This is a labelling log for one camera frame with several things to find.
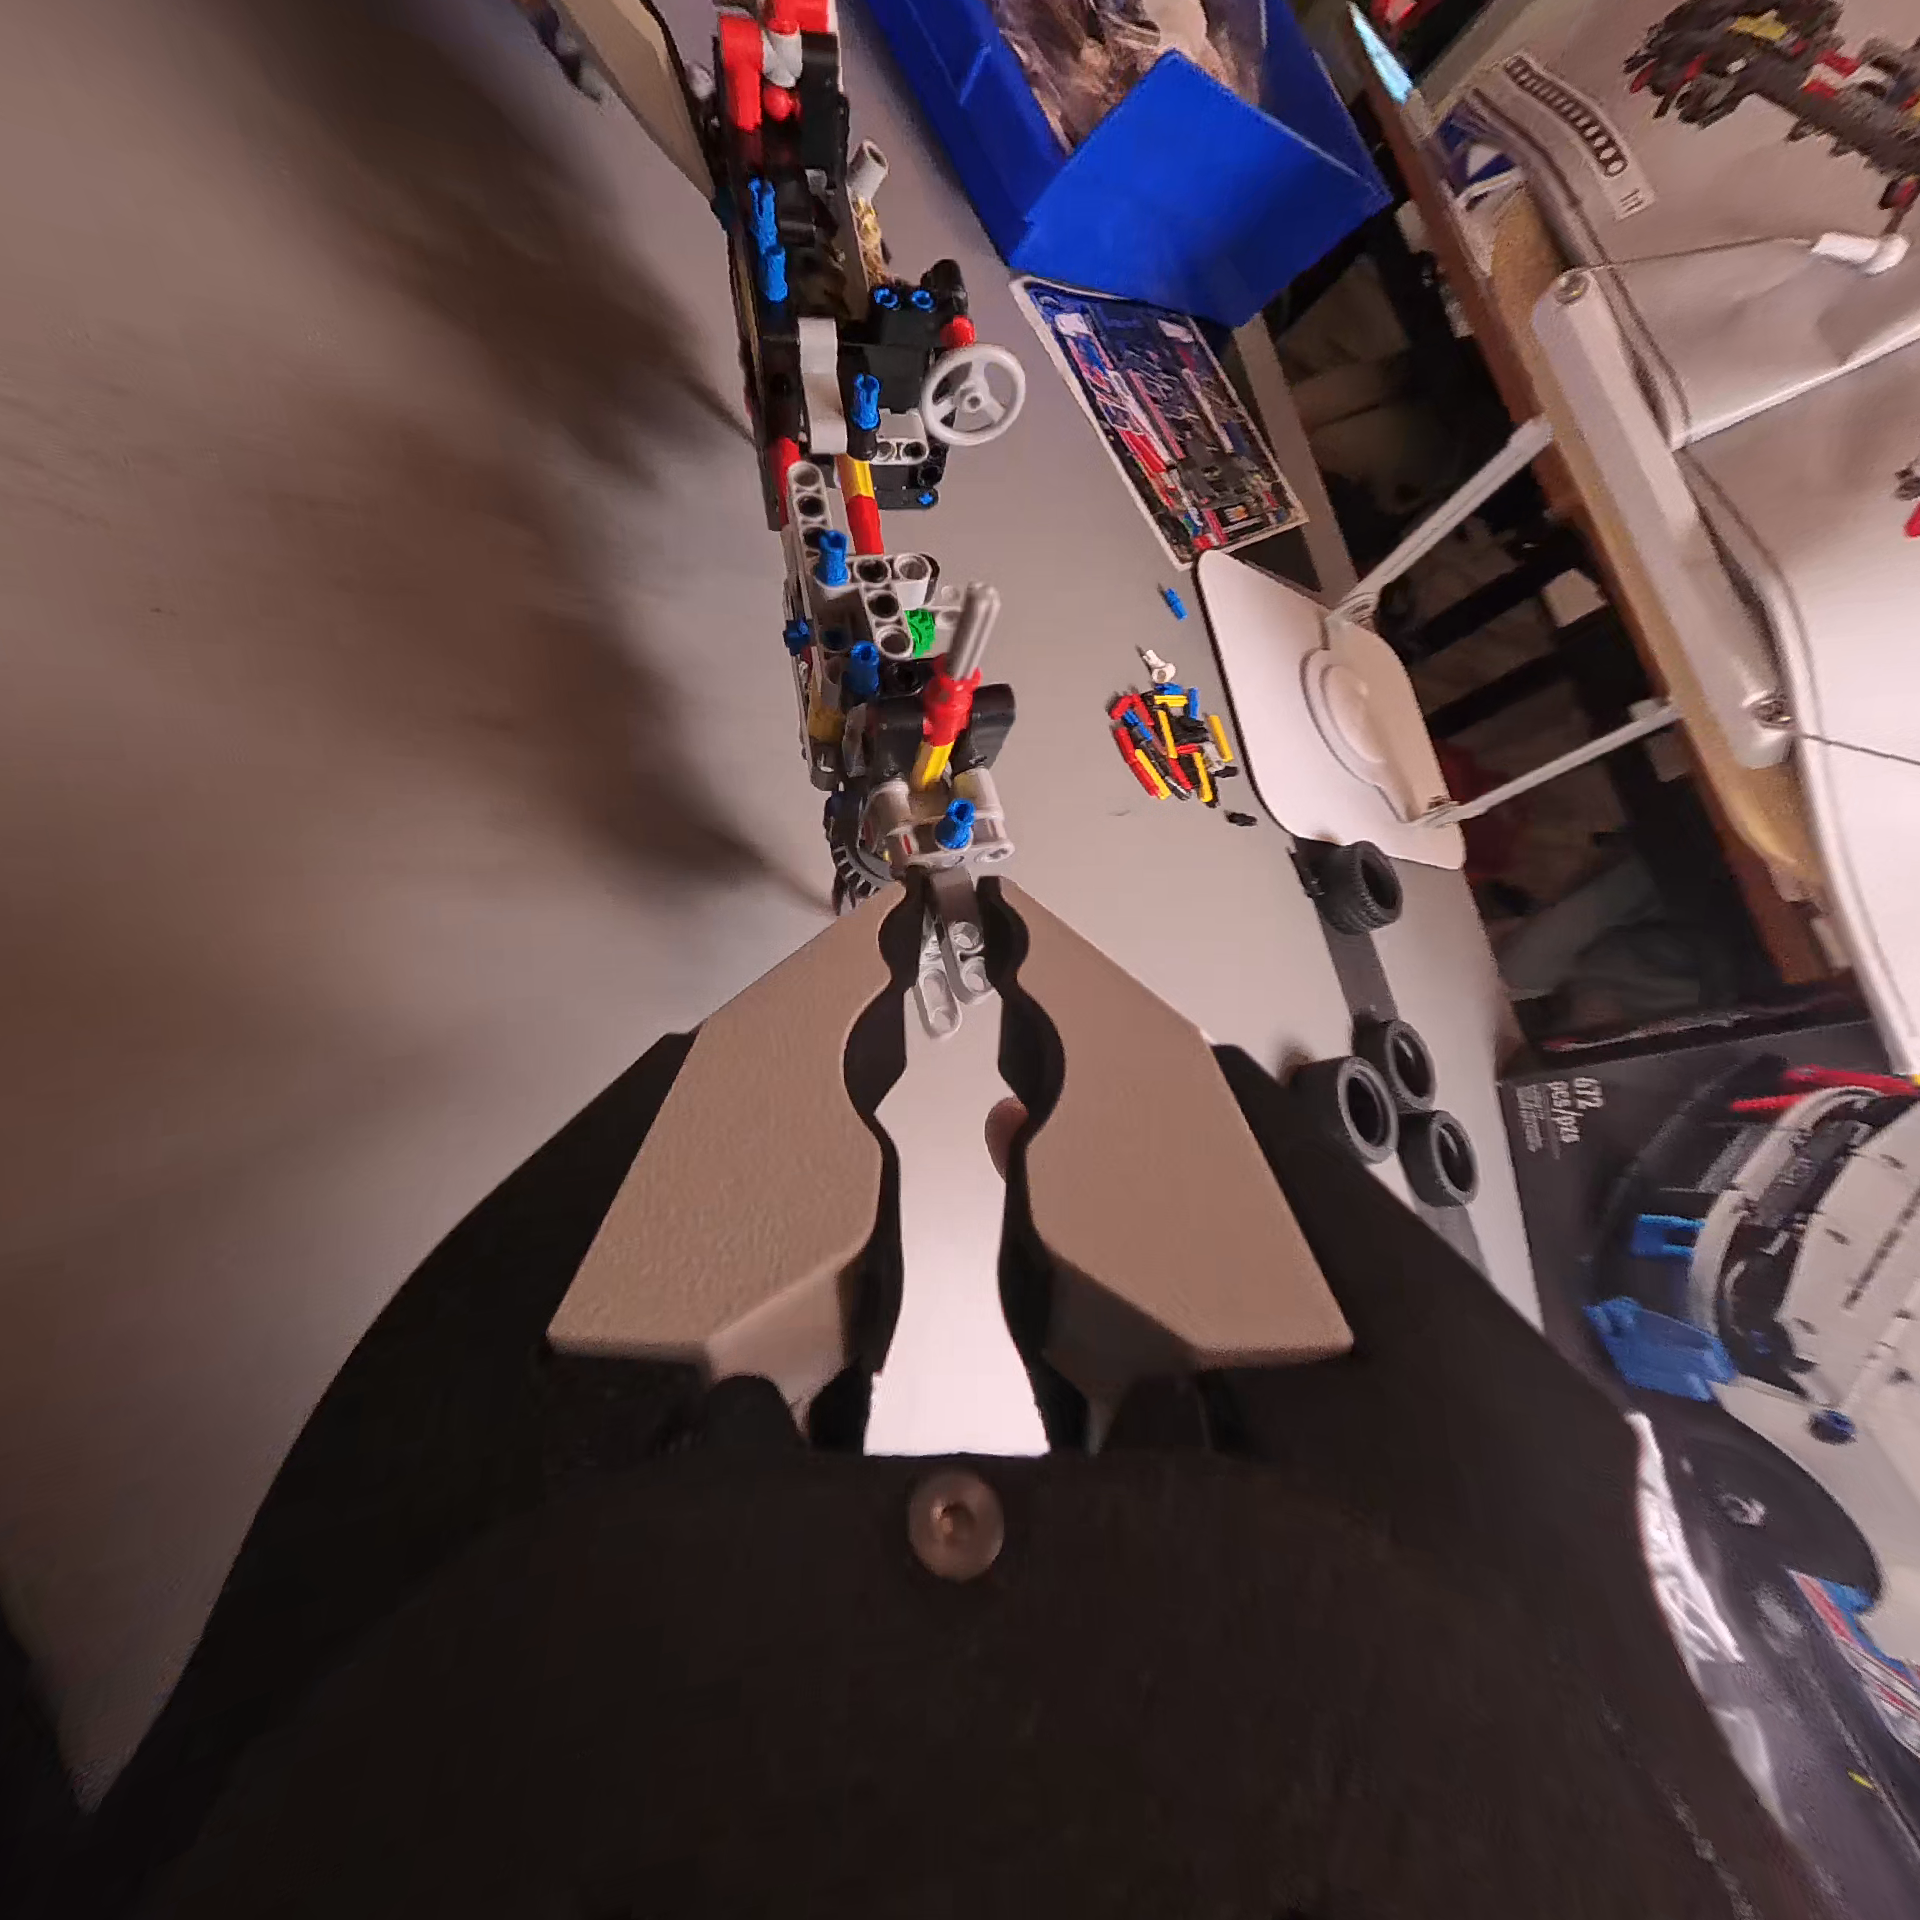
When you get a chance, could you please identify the colourful sticker sheet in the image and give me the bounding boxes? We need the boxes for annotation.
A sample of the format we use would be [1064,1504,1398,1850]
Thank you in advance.
[1008,277,1309,572]

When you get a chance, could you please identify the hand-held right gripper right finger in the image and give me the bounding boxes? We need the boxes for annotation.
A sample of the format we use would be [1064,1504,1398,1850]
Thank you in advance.
[979,877,1357,1421]

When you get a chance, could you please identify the white book stand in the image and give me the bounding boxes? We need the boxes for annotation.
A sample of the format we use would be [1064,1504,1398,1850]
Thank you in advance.
[1195,178,1920,940]

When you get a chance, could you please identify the empty clear plastic bag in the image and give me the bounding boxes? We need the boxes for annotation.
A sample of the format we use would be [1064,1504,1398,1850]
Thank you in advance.
[1626,1411,1717,1803]

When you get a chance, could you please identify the pile of small lego pins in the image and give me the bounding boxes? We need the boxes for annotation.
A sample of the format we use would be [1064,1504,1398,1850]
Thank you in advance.
[1106,683,1240,807]

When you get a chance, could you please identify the black lego set box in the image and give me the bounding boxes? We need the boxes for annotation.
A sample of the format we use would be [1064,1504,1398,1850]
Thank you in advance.
[1498,1017,1920,1920]

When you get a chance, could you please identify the blue plastic bin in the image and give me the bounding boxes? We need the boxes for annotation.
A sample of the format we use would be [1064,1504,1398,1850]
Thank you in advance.
[862,0,1392,332]

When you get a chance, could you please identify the black rubber lego tire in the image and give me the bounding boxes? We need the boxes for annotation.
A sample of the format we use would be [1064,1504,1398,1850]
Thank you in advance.
[1293,1059,1406,1165]
[1357,1017,1439,1112]
[1402,1105,1482,1211]
[1317,839,1411,936]

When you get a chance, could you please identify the clear bags of lego pieces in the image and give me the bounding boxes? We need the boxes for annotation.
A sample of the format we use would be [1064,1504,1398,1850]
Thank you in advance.
[984,0,1278,152]

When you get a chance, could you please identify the lego car chassis assembly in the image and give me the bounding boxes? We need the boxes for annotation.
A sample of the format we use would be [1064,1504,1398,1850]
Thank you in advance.
[702,0,1032,1042]

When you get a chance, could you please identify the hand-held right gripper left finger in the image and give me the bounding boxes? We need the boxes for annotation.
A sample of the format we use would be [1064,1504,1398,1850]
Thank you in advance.
[545,880,926,1415]

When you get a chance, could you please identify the lego instruction booklet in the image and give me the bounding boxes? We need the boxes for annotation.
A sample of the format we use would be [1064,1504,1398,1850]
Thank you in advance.
[1439,0,1920,1074]

